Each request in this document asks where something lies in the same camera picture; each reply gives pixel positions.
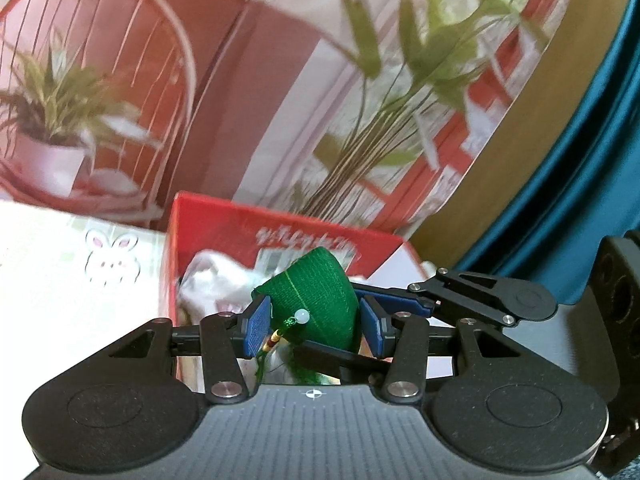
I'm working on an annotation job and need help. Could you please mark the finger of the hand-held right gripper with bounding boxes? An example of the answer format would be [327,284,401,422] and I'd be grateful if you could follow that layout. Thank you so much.
[295,339,393,382]
[350,266,508,337]

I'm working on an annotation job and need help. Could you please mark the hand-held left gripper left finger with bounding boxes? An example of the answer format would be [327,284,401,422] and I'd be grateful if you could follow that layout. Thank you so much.
[106,296,274,405]

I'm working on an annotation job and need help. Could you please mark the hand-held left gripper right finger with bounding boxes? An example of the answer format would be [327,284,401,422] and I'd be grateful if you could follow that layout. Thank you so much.
[359,294,521,405]

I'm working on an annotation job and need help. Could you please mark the white face mask packet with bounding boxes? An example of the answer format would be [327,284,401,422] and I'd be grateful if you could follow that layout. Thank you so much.
[177,250,281,327]

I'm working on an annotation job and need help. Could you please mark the green cone sachet with tassel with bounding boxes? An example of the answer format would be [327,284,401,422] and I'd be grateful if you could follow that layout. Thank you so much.
[250,247,362,387]

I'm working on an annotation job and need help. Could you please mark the red strawberry print box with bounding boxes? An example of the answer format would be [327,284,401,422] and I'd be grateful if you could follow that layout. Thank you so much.
[160,191,601,386]

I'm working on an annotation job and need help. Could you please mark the teal curtain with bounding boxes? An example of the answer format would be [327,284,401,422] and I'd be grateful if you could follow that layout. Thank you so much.
[454,0,640,307]

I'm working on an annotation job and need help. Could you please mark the green checked bunny blanket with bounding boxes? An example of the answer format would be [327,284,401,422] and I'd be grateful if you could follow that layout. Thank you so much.
[0,200,170,413]

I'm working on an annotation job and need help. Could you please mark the wall poster with plants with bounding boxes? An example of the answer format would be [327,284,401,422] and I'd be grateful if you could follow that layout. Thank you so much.
[0,0,568,243]

